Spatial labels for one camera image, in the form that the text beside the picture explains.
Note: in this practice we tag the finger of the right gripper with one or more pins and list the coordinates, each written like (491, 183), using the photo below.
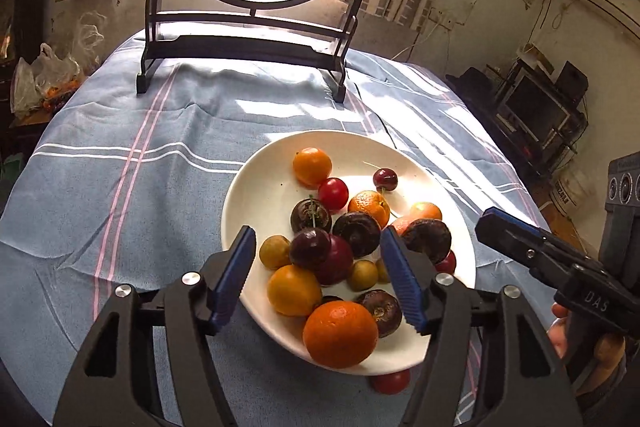
(548, 259)

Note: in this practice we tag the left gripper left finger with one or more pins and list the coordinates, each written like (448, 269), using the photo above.
(224, 274)

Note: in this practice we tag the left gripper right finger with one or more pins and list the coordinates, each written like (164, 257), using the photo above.
(411, 275)

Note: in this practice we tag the wrinkled brown passion fruit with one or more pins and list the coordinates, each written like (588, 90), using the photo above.
(430, 237)

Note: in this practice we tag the person's right hand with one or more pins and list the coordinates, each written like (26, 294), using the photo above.
(597, 358)

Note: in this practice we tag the small green-yellow fruit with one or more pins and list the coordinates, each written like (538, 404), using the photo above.
(275, 252)

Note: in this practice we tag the mandarin orange back right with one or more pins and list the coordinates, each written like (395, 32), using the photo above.
(425, 210)

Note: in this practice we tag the mandarin orange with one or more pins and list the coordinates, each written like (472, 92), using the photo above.
(374, 204)
(425, 210)
(340, 334)

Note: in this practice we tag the dark purple mangosteen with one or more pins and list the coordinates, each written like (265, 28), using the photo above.
(360, 231)

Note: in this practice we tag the large front orange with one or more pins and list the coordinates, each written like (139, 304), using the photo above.
(293, 291)

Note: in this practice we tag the large red plum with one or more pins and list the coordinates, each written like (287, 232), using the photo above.
(337, 265)

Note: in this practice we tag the white oval plate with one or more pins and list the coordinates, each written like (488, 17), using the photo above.
(263, 194)

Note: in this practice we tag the mandarin orange top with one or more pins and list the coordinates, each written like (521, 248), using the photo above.
(340, 334)

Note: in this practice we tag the small red cherry tomato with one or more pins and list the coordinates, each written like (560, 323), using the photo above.
(333, 194)

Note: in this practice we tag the orange behind pile left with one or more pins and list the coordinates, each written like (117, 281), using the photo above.
(311, 166)

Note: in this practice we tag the blue striped tablecloth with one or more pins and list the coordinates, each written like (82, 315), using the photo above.
(128, 187)

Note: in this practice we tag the white plastic bag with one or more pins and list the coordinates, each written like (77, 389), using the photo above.
(42, 84)

